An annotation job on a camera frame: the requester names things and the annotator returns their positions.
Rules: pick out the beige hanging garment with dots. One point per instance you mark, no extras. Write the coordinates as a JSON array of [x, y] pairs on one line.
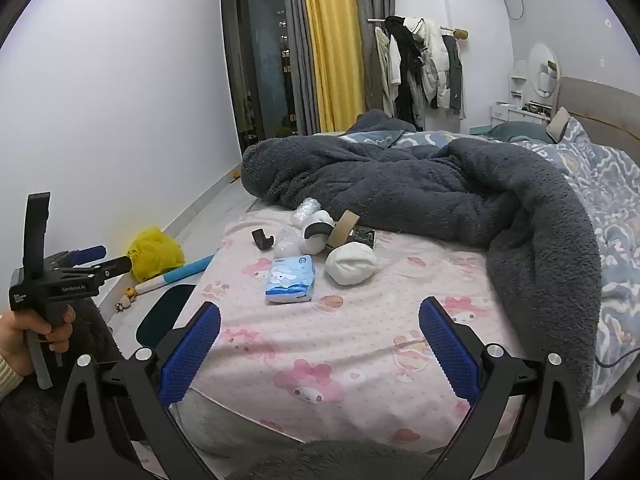
[[384, 65]]

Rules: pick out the dark glass balcony door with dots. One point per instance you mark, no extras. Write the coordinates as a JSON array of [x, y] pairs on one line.
[[260, 60]]

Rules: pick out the yellow curtain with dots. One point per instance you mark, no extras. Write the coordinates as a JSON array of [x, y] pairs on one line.
[[332, 45]]

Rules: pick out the black hanging garment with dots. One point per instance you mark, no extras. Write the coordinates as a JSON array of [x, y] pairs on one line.
[[407, 75]]

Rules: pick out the brown tape roll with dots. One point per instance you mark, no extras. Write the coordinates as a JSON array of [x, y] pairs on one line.
[[344, 230]]

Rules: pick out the grey green hanging garment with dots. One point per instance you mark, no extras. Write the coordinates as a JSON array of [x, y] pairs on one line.
[[454, 75]]

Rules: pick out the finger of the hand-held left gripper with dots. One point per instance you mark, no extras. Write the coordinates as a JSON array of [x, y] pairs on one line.
[[115, 266], [90, 252]]

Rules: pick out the small black packet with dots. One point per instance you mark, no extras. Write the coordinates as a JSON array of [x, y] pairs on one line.
[[364, 236]]

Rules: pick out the white vanity table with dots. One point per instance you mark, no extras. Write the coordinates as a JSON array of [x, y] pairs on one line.
[[517, 112]]

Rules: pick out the dark grey fleece blanket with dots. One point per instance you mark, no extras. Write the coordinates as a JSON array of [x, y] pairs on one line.
[[425, 185]]

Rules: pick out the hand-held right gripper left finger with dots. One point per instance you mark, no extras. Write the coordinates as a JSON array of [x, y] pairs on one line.
[[192, 355]]

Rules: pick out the small grey cushion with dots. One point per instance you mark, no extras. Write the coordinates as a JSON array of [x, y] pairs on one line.
[[558, 125]]

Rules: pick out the person's left hand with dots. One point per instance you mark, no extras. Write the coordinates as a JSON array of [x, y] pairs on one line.
[[20, 335]]

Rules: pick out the white wall shelf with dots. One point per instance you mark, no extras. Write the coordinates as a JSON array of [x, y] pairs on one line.
[[517, 77]]

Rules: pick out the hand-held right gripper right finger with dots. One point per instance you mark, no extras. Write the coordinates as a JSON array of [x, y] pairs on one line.
[[447, 355]]

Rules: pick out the white round plush ball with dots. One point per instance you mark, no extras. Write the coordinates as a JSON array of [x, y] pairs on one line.
[[350, 263]]

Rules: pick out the yellow plastic bag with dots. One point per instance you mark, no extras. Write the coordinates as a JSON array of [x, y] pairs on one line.
[[152, 255]]

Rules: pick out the small spotted toy figure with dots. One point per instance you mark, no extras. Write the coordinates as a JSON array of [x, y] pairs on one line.
[[121, 304]]

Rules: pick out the clear plastic bag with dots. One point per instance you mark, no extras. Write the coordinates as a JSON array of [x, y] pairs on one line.
[[289, 244]]

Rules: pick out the person's grey fleece garment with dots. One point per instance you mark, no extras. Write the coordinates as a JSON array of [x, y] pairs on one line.
[[330, 465]]

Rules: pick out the black plastic hook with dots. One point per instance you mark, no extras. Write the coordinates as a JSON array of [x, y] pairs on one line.
[[261, 240]]

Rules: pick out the blue crocodile plush toy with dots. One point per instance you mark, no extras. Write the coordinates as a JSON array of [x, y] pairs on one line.
[[185, 271]]

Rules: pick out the round white mirror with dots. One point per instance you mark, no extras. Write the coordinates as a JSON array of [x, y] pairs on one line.
[[542, 67]]

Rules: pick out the blue patterned duvet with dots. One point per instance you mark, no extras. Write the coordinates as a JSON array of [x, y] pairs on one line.
[[615, 200]]

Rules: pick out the teal pillow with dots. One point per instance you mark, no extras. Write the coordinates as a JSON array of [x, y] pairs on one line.
[[517, 132]]

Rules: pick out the grey bed headboard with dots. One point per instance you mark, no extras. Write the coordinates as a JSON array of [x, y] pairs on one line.
[[600, 105]]

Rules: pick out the pink printed bed sheet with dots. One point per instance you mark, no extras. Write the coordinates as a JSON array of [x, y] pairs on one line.
[[350, 350]]

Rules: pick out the grey curtain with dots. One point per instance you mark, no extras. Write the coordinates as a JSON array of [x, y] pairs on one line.
[[375, 5], [300, 50]]

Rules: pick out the white hanging jacket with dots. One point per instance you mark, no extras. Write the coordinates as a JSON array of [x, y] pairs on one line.
[[432, 65]]

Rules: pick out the blue white tissue pack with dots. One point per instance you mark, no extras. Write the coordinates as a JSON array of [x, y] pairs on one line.
[[292, 280]]

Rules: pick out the person's left forearm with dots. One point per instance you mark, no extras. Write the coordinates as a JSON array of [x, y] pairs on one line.
[[7, 377]]

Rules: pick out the clothes rack rod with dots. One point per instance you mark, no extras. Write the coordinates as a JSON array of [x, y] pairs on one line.
[[447, 28]]

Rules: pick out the white fluffy earmuffs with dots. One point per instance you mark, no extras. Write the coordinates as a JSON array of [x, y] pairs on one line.
[[315, 240]]

